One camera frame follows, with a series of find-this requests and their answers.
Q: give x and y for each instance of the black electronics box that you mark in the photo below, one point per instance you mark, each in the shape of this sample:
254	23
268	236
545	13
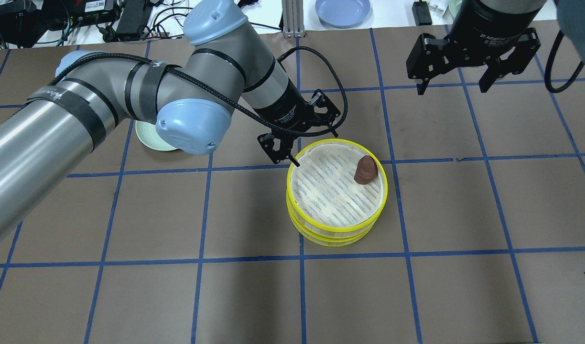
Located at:
61	14

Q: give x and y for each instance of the mint green round plate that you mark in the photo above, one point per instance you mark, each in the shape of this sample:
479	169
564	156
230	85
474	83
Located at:
148	136

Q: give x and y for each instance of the blue round plate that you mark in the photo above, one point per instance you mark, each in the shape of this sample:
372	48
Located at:
342	13

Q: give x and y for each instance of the aluminium frame post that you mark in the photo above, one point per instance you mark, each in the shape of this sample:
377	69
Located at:
293	19

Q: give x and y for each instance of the black power adapter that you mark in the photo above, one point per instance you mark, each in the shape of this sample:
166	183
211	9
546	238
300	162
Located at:
421	13

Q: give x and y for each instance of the clear glass bowl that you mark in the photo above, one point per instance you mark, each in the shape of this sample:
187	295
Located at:
454	6

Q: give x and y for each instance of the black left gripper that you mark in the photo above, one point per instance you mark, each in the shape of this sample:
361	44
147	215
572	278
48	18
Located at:
284	111

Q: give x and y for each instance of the yellow bamboo steamer base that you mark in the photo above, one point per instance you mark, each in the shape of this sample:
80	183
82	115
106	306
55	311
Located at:
327	237

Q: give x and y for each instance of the dark red bun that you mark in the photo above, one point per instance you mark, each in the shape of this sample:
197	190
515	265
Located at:
366	170

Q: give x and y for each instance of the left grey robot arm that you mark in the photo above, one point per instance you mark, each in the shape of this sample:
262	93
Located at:
191	107

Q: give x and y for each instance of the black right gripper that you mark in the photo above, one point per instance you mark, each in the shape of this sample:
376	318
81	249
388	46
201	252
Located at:
484	25

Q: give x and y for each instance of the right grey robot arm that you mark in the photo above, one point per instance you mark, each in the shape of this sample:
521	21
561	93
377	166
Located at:
571	20

